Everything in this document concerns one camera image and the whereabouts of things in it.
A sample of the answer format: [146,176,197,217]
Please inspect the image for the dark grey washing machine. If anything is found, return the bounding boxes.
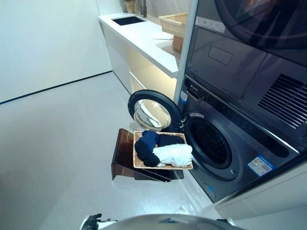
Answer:
[177,74,301,204]

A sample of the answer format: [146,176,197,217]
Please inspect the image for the small wicker box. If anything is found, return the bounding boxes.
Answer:
[171,35,185,52]

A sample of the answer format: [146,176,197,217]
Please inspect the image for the black rectangular sink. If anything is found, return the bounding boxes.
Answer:
[110,16,147,26]

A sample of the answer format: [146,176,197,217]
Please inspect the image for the dark grey tumble dryer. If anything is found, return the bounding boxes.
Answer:
[185,0,307,154]

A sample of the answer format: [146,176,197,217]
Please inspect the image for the rectangular wicker laundry basket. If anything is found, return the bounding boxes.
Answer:
[132,130,194,171]

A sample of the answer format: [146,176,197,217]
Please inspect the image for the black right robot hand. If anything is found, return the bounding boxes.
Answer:
[215,218,235,228]

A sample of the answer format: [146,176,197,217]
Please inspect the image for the white counter cabinet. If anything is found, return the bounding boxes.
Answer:
[97,13,186,101]

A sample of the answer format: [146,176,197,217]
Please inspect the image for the black smooth garment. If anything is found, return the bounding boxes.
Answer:
[158,135,188,147]

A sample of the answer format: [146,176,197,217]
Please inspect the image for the pale wicker storage basket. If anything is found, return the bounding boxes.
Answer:
[158,12,189,38]

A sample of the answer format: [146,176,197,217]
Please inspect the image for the white garment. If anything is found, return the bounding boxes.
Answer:
[153,143,193,168]

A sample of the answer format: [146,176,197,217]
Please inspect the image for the energy label sticker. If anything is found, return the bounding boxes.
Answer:
[247,155,274,179]

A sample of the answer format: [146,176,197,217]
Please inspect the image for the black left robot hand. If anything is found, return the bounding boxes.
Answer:
[81,213,118,230]

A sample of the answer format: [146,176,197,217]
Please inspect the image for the round washing machine door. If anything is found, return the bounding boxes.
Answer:
[127,89,184,135]

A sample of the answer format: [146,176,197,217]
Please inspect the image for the white appliance cabinet frame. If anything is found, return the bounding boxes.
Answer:
[174,0,307,230]

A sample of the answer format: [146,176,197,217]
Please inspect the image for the beige plant vase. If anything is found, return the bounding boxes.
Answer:
[121,0,137,13]

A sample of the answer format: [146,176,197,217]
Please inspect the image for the white strip dryer label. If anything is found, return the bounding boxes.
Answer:
[195,16,225,34]

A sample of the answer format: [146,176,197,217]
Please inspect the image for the black fuzzy garment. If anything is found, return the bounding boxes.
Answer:
[134,140,160,167]

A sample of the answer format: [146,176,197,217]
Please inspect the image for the grey robot torso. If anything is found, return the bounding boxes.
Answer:
[94,212,243,230]

